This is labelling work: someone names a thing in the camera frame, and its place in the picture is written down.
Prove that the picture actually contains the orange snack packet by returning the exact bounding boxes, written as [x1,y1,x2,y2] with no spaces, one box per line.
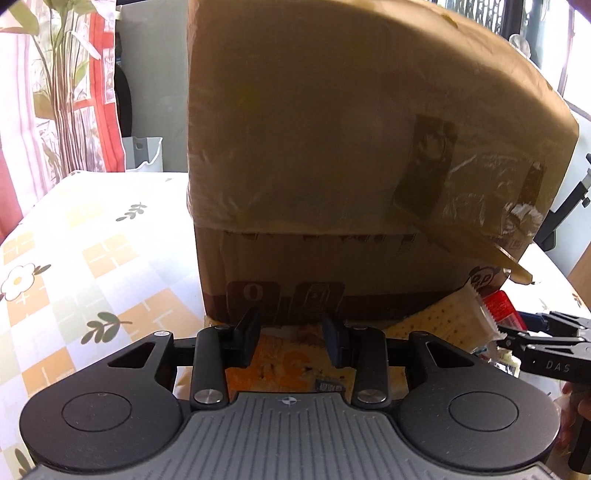
[175,320,409,407]

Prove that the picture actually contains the cardboard box with plastic liner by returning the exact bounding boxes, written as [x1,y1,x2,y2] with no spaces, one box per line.
[186,0,580,333]

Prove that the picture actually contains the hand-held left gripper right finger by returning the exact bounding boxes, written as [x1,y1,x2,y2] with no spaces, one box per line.
[322,314,485,411]

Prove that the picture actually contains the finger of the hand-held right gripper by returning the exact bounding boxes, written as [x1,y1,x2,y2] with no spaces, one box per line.
[515,311,591,335]
[496,328,591,355]

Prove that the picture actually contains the white plastic container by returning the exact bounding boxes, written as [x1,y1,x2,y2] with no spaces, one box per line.
[121,135,164,173]

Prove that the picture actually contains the floral checked tablecloth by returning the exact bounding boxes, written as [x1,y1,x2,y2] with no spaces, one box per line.
[0,170,591,480]

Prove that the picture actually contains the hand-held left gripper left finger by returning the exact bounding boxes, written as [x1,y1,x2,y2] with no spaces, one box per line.
[104,307,262,411]

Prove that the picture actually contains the red snack packet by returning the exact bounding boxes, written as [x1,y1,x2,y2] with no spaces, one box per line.
[480,290,519,329]

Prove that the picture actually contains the printed curtain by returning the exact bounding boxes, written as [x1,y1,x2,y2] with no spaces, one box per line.
[0,0,129,241]

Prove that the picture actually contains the black exercise bike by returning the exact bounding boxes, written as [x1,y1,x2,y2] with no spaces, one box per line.
[538,152,591,252]

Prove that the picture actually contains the person's right hand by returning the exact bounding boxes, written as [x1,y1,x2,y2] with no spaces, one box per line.
[558,382,581,452]

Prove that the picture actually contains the black framed window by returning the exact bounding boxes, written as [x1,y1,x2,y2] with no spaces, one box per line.
[434,0,591,116]

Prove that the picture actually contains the white rounded object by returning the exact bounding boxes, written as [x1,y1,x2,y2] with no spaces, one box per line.
[509,34,533,59]

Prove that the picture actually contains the pale cracker packet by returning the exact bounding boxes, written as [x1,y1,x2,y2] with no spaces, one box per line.
[388,281,520,370]

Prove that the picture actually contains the brown board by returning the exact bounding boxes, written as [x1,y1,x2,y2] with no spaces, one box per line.
[567,249,591,308]

